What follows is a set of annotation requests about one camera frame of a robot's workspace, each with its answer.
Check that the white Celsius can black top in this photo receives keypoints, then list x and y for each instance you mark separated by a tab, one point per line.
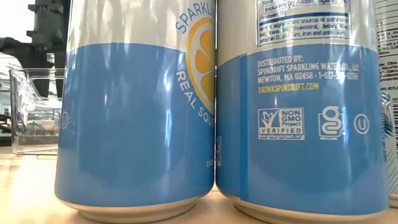
390	93

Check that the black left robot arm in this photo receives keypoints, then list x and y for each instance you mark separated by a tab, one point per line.
15	46

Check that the blue white Spindrift can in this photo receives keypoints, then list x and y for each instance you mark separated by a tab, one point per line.
130	124
295	161

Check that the clear plastic bin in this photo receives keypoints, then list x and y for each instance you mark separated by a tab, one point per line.
28	124

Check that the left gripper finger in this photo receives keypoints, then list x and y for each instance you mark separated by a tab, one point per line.
45	84
59	84

